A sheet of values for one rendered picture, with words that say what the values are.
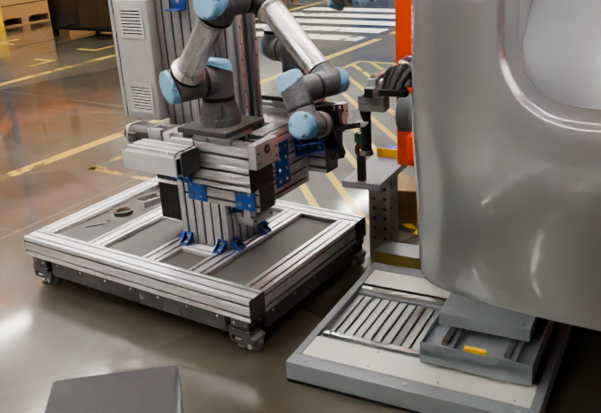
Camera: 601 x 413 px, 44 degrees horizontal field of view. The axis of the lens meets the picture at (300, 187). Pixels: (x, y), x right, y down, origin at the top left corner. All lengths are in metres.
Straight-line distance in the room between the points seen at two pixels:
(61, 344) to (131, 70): 1.10
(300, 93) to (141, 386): 0.90
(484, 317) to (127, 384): 1.16
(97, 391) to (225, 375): 0.69
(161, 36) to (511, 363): 1.72
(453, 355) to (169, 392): 0.94
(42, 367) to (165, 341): 0.45
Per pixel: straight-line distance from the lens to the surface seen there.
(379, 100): 2.36
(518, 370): 2.47
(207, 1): 2.23
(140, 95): 3.04
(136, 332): 3.05
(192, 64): 2.44
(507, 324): 2.53
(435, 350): 2.52
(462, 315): 2.56
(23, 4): 13.06
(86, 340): 3.07
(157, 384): 2.12
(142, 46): 2.98
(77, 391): 2.17
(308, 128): 2.00
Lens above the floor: 1.53
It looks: 21 degrees down
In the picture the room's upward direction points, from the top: 4 degrees counter-clockwise
